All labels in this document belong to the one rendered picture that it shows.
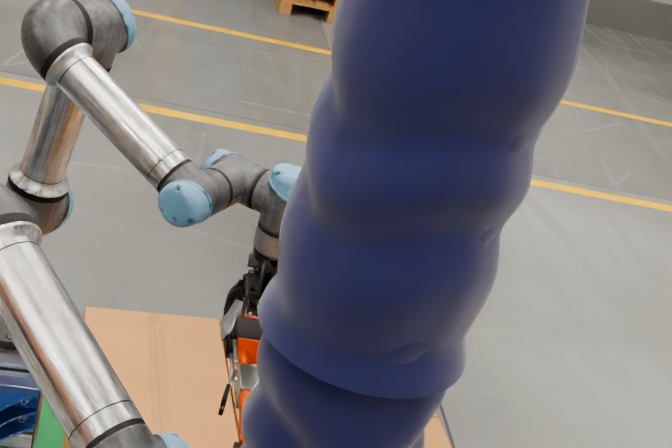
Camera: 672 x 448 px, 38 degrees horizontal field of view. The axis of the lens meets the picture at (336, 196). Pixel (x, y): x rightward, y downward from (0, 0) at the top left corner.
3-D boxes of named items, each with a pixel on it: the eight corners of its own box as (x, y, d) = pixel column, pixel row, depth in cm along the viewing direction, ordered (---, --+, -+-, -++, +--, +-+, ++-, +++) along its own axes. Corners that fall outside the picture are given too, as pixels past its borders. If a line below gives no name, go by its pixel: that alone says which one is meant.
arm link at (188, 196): (5, -14, 157) (210, 201, 150) (53, -20, 167) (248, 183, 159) (-22, 39, 163) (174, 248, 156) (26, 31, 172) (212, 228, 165)
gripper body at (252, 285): (239, 320, 169) (253, 261, 164) (237, 294, 177) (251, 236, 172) (282, 326, 171) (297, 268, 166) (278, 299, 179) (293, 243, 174)
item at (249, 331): (272, 367, 178) (278, 344, 176) (232, 361, 177) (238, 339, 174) (269, 340, 186) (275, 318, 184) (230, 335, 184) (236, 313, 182)
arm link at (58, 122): (-28, 226, 193) (45, -19, 167) (26, 205, 206) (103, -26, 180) (15, 261, 190) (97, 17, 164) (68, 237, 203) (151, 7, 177)
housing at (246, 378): (272, 413, 167) (278, 392, 165) (233, 408, 165) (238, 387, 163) (269, 387, 173) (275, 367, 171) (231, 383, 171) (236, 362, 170)
